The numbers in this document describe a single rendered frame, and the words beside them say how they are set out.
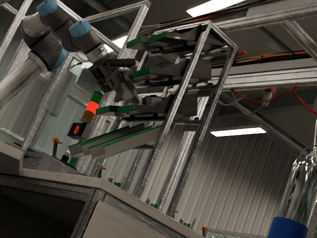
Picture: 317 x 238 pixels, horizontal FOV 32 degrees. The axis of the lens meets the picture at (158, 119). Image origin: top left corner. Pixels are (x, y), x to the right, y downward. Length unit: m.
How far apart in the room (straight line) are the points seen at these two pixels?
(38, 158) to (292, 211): 1.07
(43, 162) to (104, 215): 0.60
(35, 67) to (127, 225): 0.99
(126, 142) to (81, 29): 0.43
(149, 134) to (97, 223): 0.52
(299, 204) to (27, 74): 1.27
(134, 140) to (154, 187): 10.03
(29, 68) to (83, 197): 0.89
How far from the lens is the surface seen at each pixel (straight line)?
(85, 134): 2.60
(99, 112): 2.20
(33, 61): 2.43
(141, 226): 1.71
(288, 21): 2.79
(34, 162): 2.20
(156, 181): 12.04
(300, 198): 2.44
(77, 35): 2.00
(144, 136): 2.01
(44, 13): 2.08
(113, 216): 1.64
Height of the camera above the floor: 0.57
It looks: 18 degrees up
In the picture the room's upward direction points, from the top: 23 degrees clockwise
